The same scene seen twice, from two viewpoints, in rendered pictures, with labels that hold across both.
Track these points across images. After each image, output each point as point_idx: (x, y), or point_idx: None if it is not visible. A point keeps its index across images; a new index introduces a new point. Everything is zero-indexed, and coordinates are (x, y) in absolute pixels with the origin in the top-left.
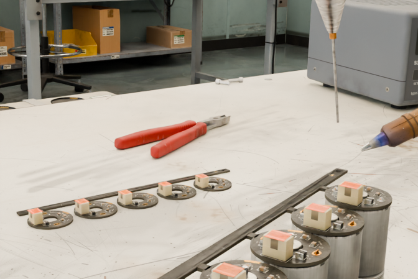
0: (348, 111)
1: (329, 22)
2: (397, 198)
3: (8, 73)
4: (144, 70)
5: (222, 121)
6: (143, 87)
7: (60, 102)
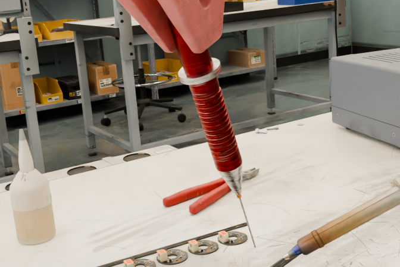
0: (361, 155)
1: (233, 189)
2: (379, 246)
3: (113, 100)
4: (227, 88)
5: (252, 174)
6: (226, 104)
7: (128, 161)
